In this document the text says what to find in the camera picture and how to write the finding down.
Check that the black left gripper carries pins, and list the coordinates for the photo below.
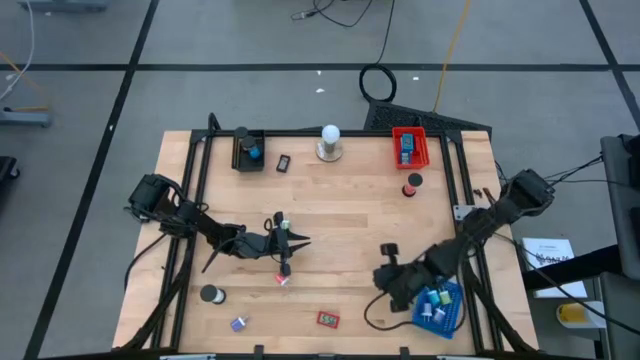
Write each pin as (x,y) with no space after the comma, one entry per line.
(255,245)

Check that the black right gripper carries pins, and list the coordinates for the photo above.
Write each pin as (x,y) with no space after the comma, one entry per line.
(402,280)

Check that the blue plastic tray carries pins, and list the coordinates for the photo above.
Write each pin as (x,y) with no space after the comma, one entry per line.
(450,325)

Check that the black digital timer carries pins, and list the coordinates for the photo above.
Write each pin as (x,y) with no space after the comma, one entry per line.
(283,163)

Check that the black plastic tray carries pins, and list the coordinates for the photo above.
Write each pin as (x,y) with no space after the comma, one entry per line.
(247,165)

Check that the black round cap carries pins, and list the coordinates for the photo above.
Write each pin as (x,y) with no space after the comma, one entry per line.
(210,293)

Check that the blue sand hourglass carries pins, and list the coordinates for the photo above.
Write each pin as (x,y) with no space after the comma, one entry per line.
(251,147)

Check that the blue digital clock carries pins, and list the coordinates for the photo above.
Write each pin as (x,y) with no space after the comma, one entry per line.
(405,159)

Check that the teal digital clock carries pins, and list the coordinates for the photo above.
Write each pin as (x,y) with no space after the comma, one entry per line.
(407,142)

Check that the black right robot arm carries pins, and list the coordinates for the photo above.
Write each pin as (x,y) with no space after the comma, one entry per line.
(480,225)

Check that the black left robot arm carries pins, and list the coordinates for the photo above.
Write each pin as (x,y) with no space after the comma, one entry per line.
(200,222)

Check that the red digital clock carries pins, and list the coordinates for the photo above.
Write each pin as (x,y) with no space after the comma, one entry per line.
(328,320)

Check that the red sand hourglass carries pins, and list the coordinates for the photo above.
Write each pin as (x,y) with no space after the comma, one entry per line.
(414,181)

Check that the white bulb lamp brass stand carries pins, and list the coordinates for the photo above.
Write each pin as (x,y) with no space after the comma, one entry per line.
(330,135)

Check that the red plastic tray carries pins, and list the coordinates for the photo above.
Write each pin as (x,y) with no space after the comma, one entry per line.
(422,150)

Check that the white booklet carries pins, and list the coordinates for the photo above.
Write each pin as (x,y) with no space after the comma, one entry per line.
(550,250)

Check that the black floor mat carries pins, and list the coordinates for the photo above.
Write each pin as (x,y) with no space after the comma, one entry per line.
(400,117)

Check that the black bar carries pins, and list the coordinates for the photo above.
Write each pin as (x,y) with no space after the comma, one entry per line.
(575,268)

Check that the yellow white tape roll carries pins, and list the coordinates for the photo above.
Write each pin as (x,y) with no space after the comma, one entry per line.
(572,315)

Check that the grey cart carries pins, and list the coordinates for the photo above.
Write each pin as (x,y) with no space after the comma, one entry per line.
(620,225)

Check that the grey table foot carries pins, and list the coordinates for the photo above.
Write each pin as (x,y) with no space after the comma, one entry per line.
(25,119)

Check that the black caster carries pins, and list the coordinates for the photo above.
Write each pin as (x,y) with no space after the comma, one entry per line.
(6,167)

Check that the pink wall charger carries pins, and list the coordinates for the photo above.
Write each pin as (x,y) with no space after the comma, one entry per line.
(281,280)

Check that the grey metal bracket plate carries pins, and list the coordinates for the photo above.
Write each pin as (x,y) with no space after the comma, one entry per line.
(461,211)

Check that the black aluminium frame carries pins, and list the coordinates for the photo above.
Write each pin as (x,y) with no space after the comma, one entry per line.
(300,133)

